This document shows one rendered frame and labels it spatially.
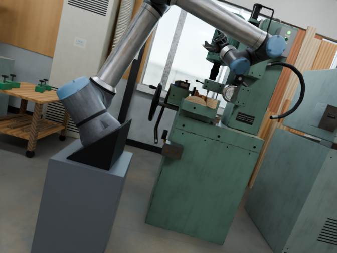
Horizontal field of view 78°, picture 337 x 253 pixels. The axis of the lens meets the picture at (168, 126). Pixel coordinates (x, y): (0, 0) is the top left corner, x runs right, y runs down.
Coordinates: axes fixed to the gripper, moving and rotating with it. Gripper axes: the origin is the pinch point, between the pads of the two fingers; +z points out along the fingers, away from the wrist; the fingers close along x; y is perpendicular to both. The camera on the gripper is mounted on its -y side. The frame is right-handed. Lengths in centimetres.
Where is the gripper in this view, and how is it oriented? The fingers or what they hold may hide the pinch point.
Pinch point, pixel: (213, 39)
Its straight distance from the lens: 144.8
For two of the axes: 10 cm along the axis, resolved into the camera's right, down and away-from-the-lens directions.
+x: -9.0, 4.3, 1.1
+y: -3.6, -5.6, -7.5
